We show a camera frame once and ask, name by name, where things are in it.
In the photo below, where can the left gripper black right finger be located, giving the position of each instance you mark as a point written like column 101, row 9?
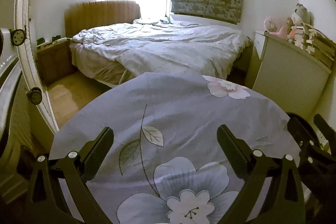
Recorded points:
column 284, row 201

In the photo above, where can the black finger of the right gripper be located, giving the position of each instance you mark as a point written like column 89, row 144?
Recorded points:
column 327, row 131
column 316, row 166

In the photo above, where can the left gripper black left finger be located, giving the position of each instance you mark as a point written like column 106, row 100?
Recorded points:
column 45, row 201

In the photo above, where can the white dresser cabinet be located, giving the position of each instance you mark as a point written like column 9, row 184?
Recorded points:
column 286, row 74

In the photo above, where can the stack of books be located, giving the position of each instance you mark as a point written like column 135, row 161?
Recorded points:
column 316, row 44

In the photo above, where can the floral grey tablecloth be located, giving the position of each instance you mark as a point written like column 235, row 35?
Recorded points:
column 165, row 164

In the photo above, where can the grey plush toy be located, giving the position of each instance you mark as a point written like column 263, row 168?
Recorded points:
column 301, row 16

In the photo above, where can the wooden bedside table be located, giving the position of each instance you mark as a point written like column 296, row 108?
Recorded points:
column 54, row 61

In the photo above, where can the pink plush toy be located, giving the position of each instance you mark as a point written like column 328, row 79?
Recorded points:
column 287, row 32

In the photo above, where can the bed with white duvet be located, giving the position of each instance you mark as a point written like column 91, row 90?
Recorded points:
column 119, row 52

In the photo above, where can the brown padded headboard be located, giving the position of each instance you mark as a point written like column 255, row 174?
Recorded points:
column 89, row 14

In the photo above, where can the white door frame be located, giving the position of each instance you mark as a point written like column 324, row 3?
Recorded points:
column 26, row 53

